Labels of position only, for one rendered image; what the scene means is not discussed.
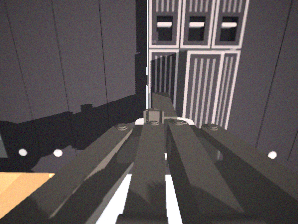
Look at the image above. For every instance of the black drive blank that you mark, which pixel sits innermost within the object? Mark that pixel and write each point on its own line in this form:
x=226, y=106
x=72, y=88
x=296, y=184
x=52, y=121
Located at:
x=234, y=11

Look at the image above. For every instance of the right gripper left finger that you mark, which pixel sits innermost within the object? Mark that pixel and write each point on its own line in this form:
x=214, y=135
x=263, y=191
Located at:
x=81, y=190

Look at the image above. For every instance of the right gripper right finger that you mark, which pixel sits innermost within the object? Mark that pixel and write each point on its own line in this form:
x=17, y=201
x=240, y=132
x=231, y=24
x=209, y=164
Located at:
x=261, y=185

